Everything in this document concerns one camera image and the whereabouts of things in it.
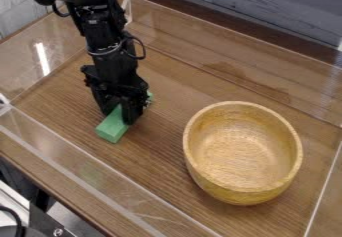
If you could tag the black metal stand base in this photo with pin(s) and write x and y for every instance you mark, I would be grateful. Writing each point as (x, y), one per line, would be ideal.
(43, 225)

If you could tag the clear acrylic tray wall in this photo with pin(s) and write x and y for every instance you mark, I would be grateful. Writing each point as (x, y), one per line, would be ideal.
(130, 187)

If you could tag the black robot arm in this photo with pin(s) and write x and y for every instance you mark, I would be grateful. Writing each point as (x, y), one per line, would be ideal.
(100, 20)

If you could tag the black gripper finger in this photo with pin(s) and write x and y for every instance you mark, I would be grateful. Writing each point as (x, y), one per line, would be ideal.
(108, 97)
(133, 108)

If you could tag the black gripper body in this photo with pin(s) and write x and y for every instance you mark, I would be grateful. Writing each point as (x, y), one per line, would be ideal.
(113, 76)

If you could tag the green rectangular block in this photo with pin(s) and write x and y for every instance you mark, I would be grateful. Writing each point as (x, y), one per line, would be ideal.
(113, 128)

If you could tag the brown wooden bowl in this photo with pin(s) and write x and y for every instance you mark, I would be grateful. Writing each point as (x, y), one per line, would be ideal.
(244, 152)

